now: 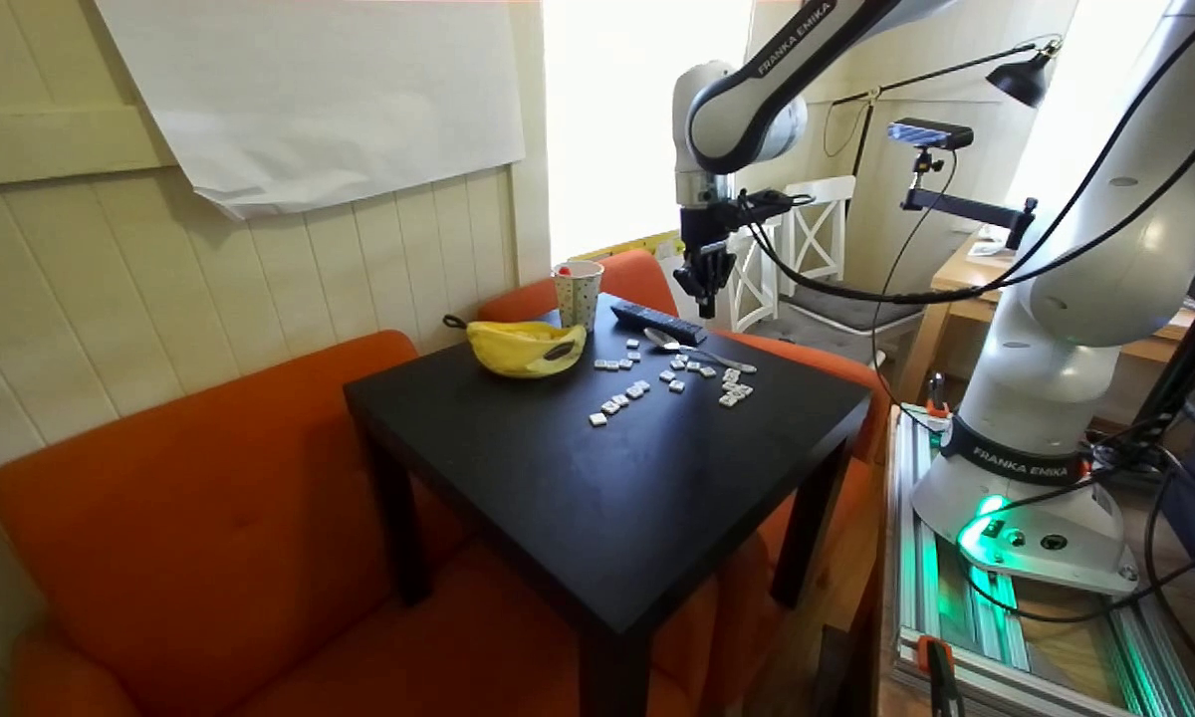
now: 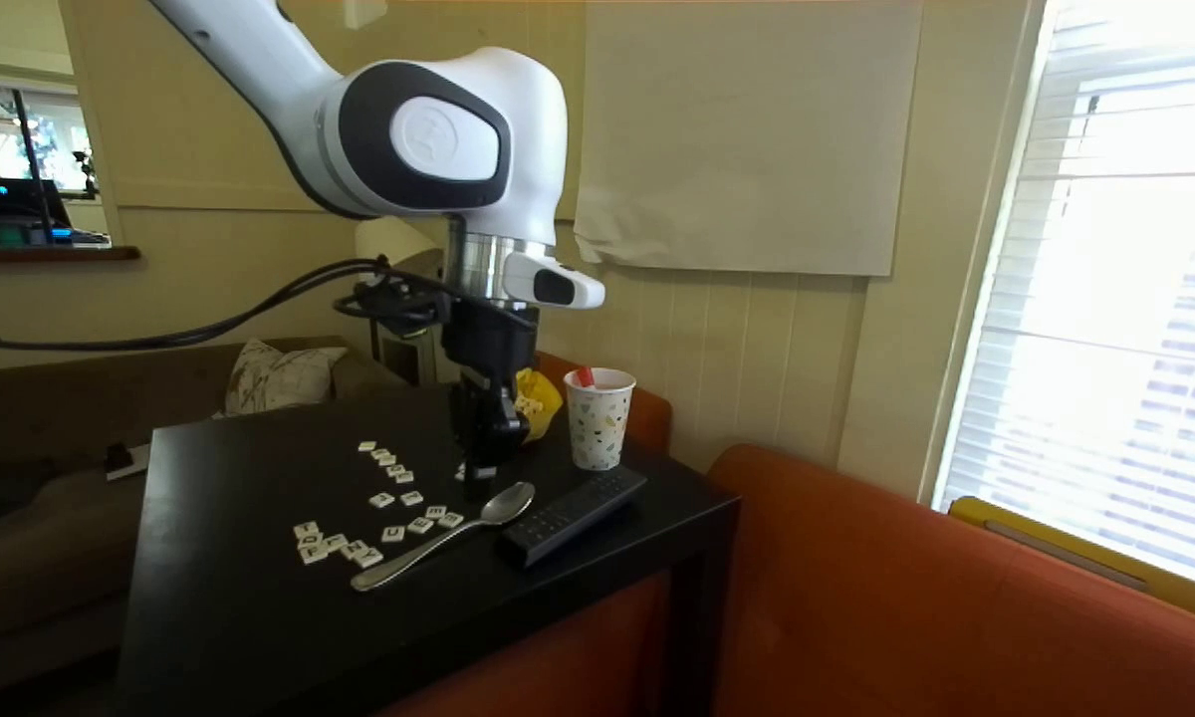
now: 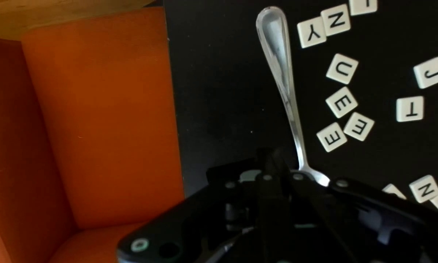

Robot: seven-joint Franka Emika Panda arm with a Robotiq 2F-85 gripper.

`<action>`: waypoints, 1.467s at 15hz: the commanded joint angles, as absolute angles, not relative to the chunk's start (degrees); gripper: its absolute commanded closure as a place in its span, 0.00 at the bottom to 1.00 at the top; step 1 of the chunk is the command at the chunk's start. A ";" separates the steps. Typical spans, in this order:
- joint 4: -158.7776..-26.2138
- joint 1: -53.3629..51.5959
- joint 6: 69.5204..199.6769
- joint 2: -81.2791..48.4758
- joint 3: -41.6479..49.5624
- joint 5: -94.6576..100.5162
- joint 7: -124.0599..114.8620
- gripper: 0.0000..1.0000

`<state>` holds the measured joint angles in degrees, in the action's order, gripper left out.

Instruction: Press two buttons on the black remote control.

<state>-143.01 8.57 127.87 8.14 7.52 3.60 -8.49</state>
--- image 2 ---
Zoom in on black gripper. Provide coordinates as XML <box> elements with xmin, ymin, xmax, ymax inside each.
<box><xmin>439</xmin><ymin>290</ymin><xmax>546</xmax><ymax>464</ymax></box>

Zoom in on black remote control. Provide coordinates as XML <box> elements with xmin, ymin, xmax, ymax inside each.
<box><xmin>492</xmin><ymin>460</ymin><xmax>654</xmax><ymax>569</ymax></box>

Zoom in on yellow plastic object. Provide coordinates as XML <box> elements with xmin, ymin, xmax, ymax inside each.
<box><xmin>508</xmin><ymin>367</ymin><xmax>568</xmax><ymax>443</ymax></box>

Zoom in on silver metal spoon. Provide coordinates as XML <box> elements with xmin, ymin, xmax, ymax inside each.
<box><xmin>346</xmin><ymin>478</ymin><xmax>543</xmax><ymax>596</ymax></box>

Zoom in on white dotted paper cup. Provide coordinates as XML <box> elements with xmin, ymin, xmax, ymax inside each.
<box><xmin>562</xmin><ymin>361</ymin><xmax>640</xmax><ymax>478</ymax></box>

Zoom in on beige throw pillow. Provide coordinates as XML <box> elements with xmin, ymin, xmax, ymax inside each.
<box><xmin>220</xmin><ymin>333</ymin><xmax>350</xmax><ymax>423</ymax></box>

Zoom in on black side table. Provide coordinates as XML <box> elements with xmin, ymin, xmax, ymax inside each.
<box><xmin>115</xmin><ymin>381</ymin><xmax>743</xmax><ymax>717</ymax></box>

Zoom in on orange sofa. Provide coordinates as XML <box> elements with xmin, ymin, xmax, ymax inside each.
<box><xmin>382</xmin><ymin>346</ymin><xmax>1195</xmax><ymax>717</ymax></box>

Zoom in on brown couch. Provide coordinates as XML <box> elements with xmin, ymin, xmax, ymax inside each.
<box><xmin>0</xmin><ymin>333</ymin><xmax>413</xmax><ymax>710</ymax></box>

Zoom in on brown wooden ledge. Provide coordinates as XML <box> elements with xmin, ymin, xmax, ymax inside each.
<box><xmin>0</xmin><ymin>244</ymin><xmax>147</xmax><ymax>268</ymax></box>

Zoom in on black device on ledge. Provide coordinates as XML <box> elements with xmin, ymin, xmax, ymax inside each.
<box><xmin>0</xmin><ymin>170</ymin><xmax>76</xmax><ymax>252</ymax></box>

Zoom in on yellow window sill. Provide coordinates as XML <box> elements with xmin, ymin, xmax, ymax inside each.
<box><xmin>948</xmin><ymin>494</ymin><xmax>1195</xmax><ymax>630</ymax></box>

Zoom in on white window blinds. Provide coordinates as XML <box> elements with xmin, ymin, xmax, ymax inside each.
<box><xmin>933</xmin><ymin>0</ymin><xmax>1195</xmax><ymax>601</ymax></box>

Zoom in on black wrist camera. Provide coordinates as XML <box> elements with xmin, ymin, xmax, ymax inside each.
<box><xmin>336</xmin><ymin>257</ymin><xmax>459</xmax><ymax>338</ymax></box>

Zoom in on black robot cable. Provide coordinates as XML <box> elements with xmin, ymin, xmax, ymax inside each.
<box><xmin>0</xmin><ymin>256</ymin><xmax>393</xmax><ymax>354</ymax></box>

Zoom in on white wall board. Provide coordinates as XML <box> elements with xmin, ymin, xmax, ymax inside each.
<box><xmin>568</xmin><ymin>0</ymin><xmax>924</xmax><ymax>284</ymax></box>

